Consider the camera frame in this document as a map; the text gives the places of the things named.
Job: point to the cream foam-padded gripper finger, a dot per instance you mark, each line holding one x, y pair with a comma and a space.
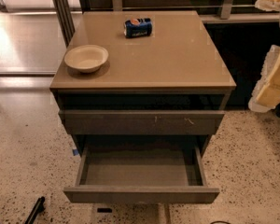
266, 94

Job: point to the grey drawer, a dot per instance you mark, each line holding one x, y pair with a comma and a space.
141, 122
145, 176

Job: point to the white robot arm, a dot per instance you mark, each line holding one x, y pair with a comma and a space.
266, 94

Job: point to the grey drawer cabinet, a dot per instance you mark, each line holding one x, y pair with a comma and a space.
177, 67

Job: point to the grey top drawer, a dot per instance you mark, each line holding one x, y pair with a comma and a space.
141, 122

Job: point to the blue pepsi can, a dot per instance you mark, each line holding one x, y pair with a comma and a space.
137, 27

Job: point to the white paper bowl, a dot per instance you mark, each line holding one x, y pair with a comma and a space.
86, 59

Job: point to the blue tape piece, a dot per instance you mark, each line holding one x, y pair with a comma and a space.
75, 152

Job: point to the black object on floor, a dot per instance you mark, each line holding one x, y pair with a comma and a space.
37, 209

